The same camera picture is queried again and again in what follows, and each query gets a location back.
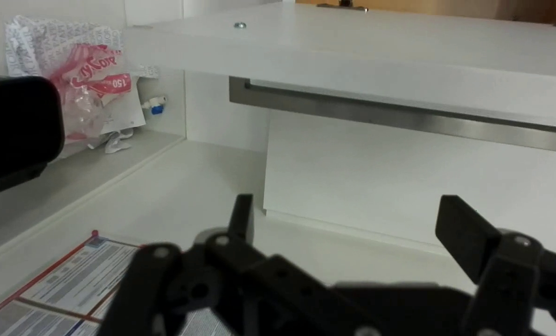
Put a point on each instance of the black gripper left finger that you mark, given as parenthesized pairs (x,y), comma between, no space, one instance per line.
(225,274)

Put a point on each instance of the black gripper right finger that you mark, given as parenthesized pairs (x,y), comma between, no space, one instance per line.
(512,272)

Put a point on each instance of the white cabinet door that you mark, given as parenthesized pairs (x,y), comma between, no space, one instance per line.
(372,178)

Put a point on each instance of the printed paper sheet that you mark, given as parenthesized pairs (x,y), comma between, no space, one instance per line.
(72,296)

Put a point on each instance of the small white blue item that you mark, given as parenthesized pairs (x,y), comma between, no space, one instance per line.
(158,106)

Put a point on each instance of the clear plastic bag red print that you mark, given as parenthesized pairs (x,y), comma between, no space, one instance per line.
(89,68)

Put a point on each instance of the black rounded object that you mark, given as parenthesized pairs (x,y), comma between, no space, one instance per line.
(31,128)

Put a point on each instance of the silver metal door handle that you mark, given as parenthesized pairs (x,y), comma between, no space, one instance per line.
(411,119)

